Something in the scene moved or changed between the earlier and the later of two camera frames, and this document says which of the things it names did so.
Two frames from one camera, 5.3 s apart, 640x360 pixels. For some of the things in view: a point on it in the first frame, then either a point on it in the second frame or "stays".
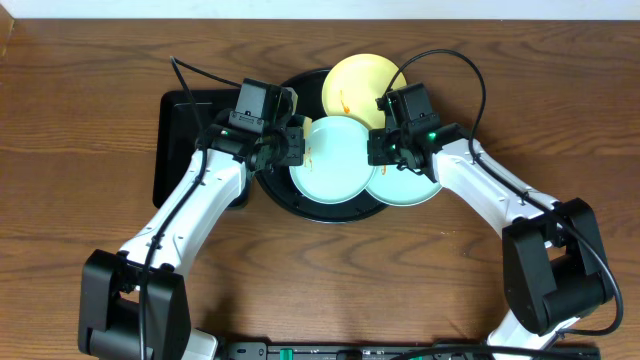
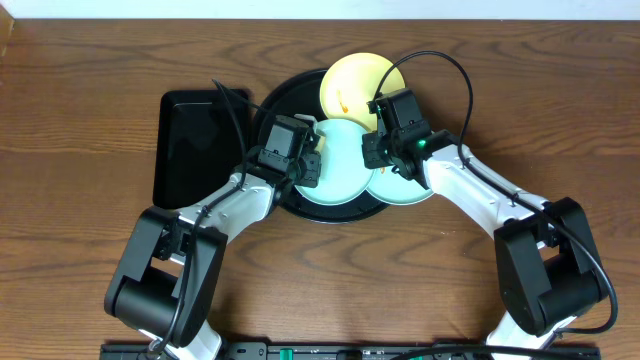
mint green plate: x=339 y=172 stays
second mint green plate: x=394 y=186 stays
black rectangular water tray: x=179 y=137 stays
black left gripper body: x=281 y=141 to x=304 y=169
